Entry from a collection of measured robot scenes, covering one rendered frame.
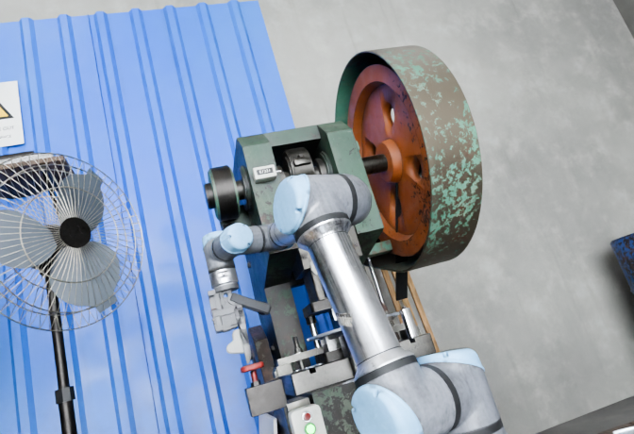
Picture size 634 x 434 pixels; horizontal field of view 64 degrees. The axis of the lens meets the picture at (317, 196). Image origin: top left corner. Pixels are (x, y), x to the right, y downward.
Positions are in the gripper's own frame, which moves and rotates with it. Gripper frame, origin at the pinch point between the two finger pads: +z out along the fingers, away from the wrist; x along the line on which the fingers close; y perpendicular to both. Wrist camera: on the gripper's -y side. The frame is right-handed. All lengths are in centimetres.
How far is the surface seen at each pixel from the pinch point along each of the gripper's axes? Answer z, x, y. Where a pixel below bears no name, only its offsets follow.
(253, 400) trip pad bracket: 10.4, 2.9, 1.7
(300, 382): 10.0, -8.0, -12.8
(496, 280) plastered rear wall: -8, -138, -166
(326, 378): 11.2, -8.1, -20.4
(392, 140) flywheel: -61, -17, -69
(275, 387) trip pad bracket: 8.9, 3.0, -4.4
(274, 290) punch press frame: -21.4, -40.0, -16.9
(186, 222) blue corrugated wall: -83, -135, 7
